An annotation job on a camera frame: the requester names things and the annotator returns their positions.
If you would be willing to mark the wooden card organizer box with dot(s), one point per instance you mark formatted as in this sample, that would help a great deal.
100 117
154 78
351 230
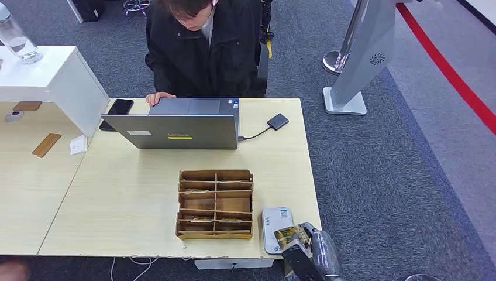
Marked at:
232 203

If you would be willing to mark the white desk shelf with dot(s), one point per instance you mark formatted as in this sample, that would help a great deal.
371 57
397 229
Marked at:
58 77

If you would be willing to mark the silver kiosk stand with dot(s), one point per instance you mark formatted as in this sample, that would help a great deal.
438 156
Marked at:
368 58

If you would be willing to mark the grey laptop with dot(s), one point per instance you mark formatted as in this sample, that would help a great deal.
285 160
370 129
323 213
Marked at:
170 132

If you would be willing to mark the clear round glass object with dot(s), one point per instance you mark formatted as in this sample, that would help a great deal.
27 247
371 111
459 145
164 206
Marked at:
422 277

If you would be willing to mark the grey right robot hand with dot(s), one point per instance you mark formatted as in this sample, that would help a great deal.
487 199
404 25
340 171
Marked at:
321 260

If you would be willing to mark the black external drive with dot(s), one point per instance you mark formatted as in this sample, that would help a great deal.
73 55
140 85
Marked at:
278 122

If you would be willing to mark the black smartphone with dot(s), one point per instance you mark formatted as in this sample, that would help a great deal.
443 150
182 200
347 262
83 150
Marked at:
120 108

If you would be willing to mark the orange forest hotel card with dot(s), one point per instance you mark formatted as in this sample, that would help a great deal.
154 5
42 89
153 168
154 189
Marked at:
288 234

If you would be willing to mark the chrome stanchion post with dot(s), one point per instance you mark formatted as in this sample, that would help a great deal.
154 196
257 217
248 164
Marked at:
350 35

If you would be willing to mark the person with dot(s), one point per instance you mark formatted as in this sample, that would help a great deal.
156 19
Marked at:
201 58

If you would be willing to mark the chrome stool base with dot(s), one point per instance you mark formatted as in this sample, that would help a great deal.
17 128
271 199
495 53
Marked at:
137 6

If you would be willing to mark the person's right hand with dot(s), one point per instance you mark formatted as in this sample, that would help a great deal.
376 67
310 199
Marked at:
159 97

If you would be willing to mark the white under-desk bracket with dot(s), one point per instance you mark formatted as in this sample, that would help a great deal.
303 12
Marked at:
232 264

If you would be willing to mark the black case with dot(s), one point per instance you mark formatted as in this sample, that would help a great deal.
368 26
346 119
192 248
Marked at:
89 9

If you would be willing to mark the person's right forearm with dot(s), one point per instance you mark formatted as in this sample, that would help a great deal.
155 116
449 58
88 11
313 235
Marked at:
161 79

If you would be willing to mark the white paper note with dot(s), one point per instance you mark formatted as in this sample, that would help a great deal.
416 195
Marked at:
78 144

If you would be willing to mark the brown wooden strip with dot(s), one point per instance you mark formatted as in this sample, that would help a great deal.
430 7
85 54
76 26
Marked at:
46 145

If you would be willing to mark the clear water bottle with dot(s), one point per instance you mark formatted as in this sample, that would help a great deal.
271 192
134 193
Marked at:
19 42

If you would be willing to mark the white card reader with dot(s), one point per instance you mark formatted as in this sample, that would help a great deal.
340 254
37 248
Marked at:
273 221

